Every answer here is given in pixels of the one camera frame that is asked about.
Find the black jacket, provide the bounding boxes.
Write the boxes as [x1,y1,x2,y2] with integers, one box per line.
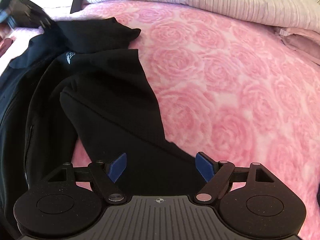
[1,18,204,239]

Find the dark red knit garment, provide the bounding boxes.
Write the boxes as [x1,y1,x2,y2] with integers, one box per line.
[0,37,15,57]

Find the pink rose bed blanket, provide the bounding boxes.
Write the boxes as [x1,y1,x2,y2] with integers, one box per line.
[0,0,320,240]

